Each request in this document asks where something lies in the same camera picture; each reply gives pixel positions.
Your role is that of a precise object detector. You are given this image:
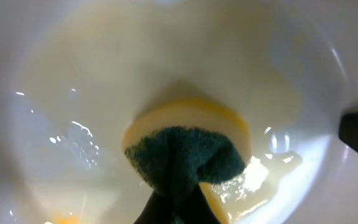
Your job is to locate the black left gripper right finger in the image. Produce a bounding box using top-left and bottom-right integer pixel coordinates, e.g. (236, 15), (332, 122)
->
(183, 185), (221, 224)

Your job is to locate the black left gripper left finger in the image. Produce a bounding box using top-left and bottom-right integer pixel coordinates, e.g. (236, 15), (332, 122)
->
(134, 191), (173, 224)

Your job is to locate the white plate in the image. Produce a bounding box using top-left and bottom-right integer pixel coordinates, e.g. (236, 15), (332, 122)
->
(0, 1), (358, 223)

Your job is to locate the yellow green scrub sponge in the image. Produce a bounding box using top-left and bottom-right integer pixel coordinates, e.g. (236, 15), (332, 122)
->
(122, 98), (249, 223)

